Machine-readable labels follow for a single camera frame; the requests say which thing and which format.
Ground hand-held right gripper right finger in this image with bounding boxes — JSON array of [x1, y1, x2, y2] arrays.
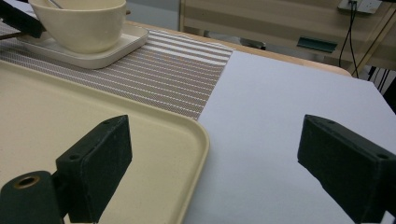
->
[[297, 114, 396, 224]]

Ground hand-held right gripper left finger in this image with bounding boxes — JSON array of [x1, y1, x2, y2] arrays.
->
[[55, 114, 134, 224]]

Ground brown wooden chopstick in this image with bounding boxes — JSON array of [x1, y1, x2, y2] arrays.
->
[[0, 32, 21, 41]]

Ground beige plastic tray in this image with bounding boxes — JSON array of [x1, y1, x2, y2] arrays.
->
[[0, 59, 210, 224]]

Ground cream bowl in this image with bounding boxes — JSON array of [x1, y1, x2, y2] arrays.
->
[[28, 0, 128, 54]]

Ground cream square plate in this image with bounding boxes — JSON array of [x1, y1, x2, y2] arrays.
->
[[17, 22, 150, 70]]

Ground striped woven placemat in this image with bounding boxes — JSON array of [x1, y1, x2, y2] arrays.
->
[[0, 21, 234, 120]]

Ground dark object under desk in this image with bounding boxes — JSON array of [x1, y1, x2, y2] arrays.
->
[[239, 38, 267, 50]]

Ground white power strip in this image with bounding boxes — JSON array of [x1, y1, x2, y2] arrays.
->
[[337, 0, 383, 15]]

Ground light wooden desk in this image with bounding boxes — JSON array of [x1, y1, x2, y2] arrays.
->
[[178, 0, 396, 78]]

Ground black hanging cables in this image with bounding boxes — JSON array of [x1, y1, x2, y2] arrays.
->
[[338, 1, 360, 78]]

